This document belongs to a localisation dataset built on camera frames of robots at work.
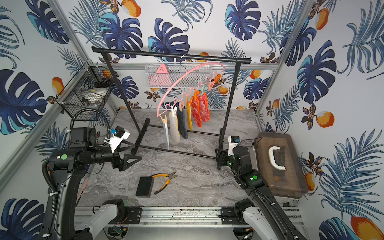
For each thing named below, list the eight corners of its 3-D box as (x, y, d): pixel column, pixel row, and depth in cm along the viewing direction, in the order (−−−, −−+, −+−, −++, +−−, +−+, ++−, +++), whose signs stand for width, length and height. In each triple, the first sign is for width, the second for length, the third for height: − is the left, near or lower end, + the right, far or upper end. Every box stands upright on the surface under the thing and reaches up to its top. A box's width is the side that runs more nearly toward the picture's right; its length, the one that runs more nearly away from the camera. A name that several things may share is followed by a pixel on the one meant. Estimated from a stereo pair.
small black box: (137, 197, 82) (135, 195, 79) (141, 178, 89) (139, 175, 85) (150, 197, 82) (148, 195, 79) (153, 178, 89) (152, 175, 85)
